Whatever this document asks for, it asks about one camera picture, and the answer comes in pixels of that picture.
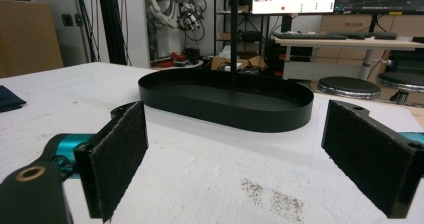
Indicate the cardboard box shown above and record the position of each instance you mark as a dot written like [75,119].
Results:
[248,61]

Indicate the round black stool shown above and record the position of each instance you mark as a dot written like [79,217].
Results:
[403,80]
[348,87]

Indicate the light wooden desk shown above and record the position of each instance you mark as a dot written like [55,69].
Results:
[350,43]

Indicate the black two-tier oval tray rack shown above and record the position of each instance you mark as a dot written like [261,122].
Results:
[230,100]

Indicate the black metal stand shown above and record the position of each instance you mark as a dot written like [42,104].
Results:
[111,22]

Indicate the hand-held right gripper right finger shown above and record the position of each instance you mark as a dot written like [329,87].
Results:
[370,157]

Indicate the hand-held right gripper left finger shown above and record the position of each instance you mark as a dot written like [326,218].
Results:
[113,160]

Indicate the red tool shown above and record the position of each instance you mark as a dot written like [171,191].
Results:
[177,56]

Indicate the dark blue cloth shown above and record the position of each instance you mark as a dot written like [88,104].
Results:
[9,99]

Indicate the brown wooden board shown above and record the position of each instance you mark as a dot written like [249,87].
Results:
[28,37]

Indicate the black keyboard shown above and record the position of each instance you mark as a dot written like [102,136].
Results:
[308,36]
[370,35]

